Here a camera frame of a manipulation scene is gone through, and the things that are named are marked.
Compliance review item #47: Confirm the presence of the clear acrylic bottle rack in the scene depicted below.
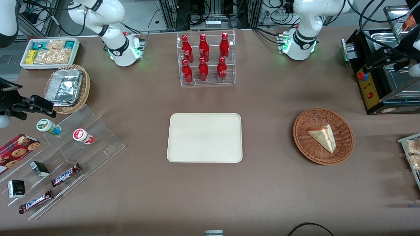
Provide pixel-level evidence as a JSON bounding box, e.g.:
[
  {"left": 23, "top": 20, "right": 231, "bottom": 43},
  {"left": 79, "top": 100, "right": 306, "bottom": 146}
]
[{"left": 177, "top": 29, "right": 236, "bottom": 87}]

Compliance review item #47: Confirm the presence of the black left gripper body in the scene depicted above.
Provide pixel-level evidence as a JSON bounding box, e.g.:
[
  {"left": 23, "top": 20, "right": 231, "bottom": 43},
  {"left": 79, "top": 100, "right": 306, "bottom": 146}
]
[{"left": 391, "top": 30, "right": 420, "bottom": 71}]

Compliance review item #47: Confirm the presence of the black hot food display case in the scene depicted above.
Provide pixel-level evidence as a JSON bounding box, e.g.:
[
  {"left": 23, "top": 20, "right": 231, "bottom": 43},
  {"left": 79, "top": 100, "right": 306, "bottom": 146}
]
[{"left": 341, "top": 5, "right": 420, "bottom": 115}]

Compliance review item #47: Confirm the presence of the snickers chocolate bar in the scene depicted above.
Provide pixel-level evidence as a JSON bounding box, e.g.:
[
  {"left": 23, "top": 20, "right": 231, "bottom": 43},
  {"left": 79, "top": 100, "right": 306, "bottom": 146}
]
[
  {"left": 51, "top": 163, "right": 82, "bottom": 187},
  {"left": 19, "top": 190, "right": 54, "bottom": 214}
]

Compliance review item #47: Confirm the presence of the grey metal tray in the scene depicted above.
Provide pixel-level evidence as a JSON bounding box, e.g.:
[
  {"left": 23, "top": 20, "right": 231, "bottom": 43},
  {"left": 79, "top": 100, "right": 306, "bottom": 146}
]
[{"left": 398, "top": 133, "right": 420, "bottom": 190}]

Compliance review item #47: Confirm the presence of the triangular sandwich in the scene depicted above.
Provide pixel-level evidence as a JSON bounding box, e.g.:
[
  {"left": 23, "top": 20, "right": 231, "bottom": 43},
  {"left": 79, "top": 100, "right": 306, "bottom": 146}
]
[{"left": 307, "top": 124, "right": 337, "bottom": 153}]

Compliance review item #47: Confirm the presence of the clear acrylic stepped display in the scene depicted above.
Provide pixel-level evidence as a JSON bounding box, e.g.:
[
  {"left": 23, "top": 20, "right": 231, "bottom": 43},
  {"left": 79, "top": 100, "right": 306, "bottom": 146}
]
[{"left": 0, "top": 104, "right": 126, "bottom": 221}]

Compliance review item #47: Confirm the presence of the red plaid cookie box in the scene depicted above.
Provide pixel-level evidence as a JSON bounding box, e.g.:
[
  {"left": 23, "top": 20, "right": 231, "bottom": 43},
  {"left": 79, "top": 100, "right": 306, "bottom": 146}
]
[{"left": 0, "top": 133, "right": 41, "bottom": 175}]

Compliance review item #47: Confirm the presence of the steel food pan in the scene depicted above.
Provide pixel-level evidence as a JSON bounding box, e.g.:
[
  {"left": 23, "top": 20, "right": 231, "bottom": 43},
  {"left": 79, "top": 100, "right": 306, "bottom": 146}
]
[
  {"left": 371, "top": 32, "right": 401, "bottom": 54},
  {"left": 383, "top": 64, "right": 420, "bottom": 93}
]

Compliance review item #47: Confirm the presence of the red label yogurt cup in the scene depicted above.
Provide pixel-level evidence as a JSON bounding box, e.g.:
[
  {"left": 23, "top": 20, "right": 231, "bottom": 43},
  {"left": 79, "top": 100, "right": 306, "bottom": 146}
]
[{"left": 73, "top": 128, "right": 95, "bottom": 145}]

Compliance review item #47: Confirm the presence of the white rectangular snack bin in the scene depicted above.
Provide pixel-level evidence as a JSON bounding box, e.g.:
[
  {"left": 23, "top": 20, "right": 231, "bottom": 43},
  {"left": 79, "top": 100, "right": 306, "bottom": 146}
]
[{"left": 20, "top": 38, "right": 80, "bottom": 70}]

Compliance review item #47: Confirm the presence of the light wicker basket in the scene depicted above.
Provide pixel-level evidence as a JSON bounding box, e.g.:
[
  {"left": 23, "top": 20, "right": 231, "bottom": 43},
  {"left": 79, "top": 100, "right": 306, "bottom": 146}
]
[{"left": 44, "top": 64, "right": 91, "bottom": 115}]

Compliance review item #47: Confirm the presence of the clear fried snack bag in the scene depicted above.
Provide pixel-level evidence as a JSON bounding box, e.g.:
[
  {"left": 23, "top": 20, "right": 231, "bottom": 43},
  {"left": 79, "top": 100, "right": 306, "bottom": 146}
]
[
  {"left": 404, "top": 139, "right": 420, "bottom": 155},
  {"left": 407, "top": 154, "right": 420, "bottom": 171}
]

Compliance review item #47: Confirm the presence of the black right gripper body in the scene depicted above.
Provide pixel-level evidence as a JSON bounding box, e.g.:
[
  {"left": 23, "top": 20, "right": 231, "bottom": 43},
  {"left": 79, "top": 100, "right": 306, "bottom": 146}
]
[{"left": 0, "top": 77, "right": 33, "bottom": 120}]

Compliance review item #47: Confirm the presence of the small black box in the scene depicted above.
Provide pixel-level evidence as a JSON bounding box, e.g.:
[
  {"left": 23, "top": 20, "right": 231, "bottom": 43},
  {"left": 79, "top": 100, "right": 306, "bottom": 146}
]
[
  {"left": 7, "top": 180, "right": 26, "bottom": 199},
  {"left": 30, "top": 161, "right": 50, "bottom": 177}
]

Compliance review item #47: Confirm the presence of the clear cracker bag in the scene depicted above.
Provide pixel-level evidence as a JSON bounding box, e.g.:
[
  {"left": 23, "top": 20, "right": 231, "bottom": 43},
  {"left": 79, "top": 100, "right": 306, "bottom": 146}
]
[
  {"left": 34, "top": 49, "right": 55, "bottom": 65},
  {"left": 52, "top": 49, "right": 73, "bottom": 65},
  {"left": 47, "top": 40, "right": 66, "bottom": 51}
]

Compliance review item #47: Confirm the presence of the green label yogurt cup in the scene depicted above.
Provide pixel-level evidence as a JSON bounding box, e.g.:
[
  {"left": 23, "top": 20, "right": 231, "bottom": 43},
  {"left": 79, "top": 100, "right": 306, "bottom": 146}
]
[{"left": 36, "top": 119, "right": 62, "bottom": 136}]

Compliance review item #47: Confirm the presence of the cream rectangular tray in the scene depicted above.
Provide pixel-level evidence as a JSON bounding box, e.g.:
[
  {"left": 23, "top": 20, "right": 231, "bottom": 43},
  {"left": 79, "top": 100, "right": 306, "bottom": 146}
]
[{"left": 167, "top": 113, "right": 243, "bottom": 163}]

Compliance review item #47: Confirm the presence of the red cola bottle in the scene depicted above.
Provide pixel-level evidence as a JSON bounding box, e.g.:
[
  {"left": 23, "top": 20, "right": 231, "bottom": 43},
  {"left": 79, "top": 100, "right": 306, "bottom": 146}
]
[
  {"left": 199, "top": 33, "right": 210, "bottom": 62},
  {"left": 181, "top": 35, "right": 194, "bottom": 63},
  {"left": 198, "top": 57, "right": 209, "bottom": 82},
  {"left": 217, "top": 56, "right": 228, "bottom": 82},
  {"left": 181, "top": 59, "right": 193, "bottom": 84},
  {"left": 220, "top": 32, "right": 230, "bottom": 59}
]

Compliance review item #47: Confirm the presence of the round brown wicker basket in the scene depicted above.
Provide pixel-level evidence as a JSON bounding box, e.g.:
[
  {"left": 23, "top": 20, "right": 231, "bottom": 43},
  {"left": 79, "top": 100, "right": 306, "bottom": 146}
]
[{"left": 293, "top": 108, "right": 355, "bottom": 165}]

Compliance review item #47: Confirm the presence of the aluminium foil tray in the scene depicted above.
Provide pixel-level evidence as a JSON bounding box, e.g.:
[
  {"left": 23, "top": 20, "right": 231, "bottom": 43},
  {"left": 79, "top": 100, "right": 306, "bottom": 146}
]
[{"left": 45, "top": 69, "right": 83, "bottom": 107}]

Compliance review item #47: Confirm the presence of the black looped cable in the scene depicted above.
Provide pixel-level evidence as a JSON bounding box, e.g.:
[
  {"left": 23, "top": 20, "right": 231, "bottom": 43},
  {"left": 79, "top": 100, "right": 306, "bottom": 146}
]
[{"left": 288, "top": 222, "right": 335, "bottom": 236}]

